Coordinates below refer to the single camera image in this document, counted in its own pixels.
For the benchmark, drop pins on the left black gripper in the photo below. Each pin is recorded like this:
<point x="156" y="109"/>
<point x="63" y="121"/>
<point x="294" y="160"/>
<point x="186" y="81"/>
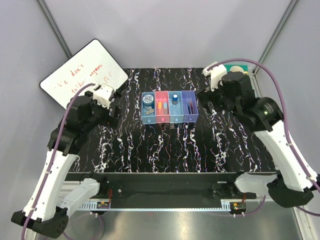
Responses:
<point x="112" y="120"/>

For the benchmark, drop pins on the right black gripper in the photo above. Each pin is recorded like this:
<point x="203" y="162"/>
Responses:
<point x="206" y="96"/>

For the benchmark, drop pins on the red pen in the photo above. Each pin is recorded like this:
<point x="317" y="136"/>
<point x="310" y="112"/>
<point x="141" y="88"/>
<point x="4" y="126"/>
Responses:
<point x="191" y="108"/>

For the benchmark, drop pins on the purple bin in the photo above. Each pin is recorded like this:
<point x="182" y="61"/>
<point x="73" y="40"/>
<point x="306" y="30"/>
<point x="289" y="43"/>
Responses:
<point x="189" y="96"/>

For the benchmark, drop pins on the blue pen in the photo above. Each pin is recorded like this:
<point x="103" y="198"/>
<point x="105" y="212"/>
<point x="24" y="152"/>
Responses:
<point x="188" y="107"/>

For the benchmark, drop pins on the yellow mug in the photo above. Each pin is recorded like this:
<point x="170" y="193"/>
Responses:
<point x="236" y="68"/>

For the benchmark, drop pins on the light blue bin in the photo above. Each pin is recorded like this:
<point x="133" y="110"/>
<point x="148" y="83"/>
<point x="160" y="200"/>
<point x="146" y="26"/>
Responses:
<point x="147" y="119"/>

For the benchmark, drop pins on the blue ink bottle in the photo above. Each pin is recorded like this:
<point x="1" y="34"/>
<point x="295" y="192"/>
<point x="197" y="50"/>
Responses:
<point x="148" y="101"/>

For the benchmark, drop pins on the small white eraser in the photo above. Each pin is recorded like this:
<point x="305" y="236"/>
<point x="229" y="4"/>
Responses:
<point x="149" y="112"/>

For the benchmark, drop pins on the green book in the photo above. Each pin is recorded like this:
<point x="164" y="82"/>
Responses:
<point x="228" y="66"/>

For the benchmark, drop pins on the sky blue bin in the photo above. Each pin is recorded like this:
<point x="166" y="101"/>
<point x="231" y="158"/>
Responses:
<point x="176" y="111"/>

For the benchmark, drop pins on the orange pink highlighter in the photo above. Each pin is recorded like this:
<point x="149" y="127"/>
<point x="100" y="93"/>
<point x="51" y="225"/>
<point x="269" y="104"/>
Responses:
<point x="160" y="108"/>

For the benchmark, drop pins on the pink bin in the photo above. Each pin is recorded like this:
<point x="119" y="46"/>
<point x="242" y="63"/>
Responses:
<point x="162" y="96"/>

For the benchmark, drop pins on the grey marker with blue cap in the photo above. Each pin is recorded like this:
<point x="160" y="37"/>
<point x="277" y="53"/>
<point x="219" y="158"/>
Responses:
<point x="165" y="108"/>

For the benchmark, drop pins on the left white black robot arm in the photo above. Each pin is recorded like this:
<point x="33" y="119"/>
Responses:
<point x="46" y="213"/>

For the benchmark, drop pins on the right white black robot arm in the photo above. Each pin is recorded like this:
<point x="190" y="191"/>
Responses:
<point x="295" y="181"/>

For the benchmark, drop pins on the black marble pattern mat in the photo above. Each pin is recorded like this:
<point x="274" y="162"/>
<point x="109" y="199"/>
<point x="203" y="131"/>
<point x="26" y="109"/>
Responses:
<point x="217" y="142"/>

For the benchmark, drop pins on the white dry-erase board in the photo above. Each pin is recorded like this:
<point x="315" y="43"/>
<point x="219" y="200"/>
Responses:
<point x="92" y="64"/>

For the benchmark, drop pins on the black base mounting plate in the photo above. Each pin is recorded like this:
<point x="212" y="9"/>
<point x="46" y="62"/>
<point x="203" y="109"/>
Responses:
<point x="212" y="185"/>

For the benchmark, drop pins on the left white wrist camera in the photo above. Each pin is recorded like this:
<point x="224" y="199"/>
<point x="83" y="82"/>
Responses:
<point x="102" y="95"/>

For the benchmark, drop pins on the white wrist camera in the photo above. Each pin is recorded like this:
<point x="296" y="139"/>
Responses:
<point x="102" y="95"/>
<point x="215" y="74"/>

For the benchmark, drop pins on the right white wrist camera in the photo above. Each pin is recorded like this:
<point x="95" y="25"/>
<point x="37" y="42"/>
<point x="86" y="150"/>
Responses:
<point x="215" y="74"/>

